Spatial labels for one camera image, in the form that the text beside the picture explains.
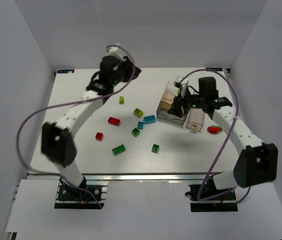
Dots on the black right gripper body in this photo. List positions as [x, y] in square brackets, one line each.
[180, 103]

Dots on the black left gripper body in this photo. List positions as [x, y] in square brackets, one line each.
[127, 69]

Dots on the red curved lego piece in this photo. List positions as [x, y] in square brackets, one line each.
[213, 130]

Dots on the lime sloped lego brick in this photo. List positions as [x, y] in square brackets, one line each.
[138, 113]

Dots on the green small lego brick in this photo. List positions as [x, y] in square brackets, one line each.
[155, 148]
[135, 132]

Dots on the red long lego brick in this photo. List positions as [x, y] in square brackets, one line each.
[114, 121]

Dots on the small red lego brick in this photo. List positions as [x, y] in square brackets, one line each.
[99, 136]

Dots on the green long lego brick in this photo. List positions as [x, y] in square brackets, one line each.
[118, 150]

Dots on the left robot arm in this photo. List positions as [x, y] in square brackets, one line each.
[57, 138]

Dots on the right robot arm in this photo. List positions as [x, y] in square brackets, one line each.
[257, 162]

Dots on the grey wavy container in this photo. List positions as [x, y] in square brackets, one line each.
[162, 113]

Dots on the orange wavy container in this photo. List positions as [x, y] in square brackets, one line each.
[167, 100]

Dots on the clear wavy container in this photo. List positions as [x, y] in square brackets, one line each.
[170, 87]

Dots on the blue long lego brick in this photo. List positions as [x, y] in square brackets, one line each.
[149, 119]

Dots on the blue table label right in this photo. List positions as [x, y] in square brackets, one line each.
[217, 69]

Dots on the blue small lego brick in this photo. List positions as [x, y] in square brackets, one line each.
[140, 125]

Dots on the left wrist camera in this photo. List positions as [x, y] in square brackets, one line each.
[114, 51]

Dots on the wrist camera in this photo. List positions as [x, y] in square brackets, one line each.
[181, 83]
[114, 51]

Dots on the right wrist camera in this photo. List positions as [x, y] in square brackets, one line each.
[181, 83]

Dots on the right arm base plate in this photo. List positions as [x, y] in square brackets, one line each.
[220, 204]

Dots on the aluminium table rail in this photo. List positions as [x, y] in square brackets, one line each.
[144, 177]

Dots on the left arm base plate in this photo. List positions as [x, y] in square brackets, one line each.
[68, 197]

